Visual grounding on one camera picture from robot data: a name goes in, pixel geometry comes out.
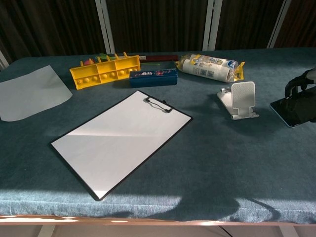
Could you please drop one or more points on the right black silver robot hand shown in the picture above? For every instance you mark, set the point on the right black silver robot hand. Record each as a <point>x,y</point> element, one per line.
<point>304,79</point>

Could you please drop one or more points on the black smartphone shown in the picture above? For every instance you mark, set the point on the black smartphone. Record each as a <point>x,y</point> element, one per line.
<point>281,111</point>

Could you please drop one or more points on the white phone stand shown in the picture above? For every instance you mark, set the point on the white phone stand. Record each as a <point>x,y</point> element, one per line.
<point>243,95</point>

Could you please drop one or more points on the yellow white snack package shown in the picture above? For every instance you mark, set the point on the yellow white snack package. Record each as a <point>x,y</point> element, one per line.
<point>209,67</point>

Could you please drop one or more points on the blue table cloth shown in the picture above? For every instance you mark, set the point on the blue table cloth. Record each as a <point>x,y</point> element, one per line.
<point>209,160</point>

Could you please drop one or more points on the red beige folded fan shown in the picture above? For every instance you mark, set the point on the red beige folded fan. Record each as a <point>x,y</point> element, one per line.
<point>160,58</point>

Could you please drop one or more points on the blue printed pencil case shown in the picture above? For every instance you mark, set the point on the blue printed pencil case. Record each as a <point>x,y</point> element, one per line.
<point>153,77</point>

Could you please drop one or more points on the white clipboard black clip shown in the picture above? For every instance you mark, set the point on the white clipboard black clip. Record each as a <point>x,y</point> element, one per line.
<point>118,143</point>

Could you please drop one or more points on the yellow plastic rack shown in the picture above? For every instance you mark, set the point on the yellow plastic rack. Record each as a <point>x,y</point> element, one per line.
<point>106,67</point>

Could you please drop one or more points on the pale blue paper sheet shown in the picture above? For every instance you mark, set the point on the pale blue paper sheet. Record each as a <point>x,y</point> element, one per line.
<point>32,93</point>

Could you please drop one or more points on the white frame post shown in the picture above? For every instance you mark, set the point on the white frame post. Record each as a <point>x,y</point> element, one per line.
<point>279,24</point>
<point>106,24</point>
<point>212,24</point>
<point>3,60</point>

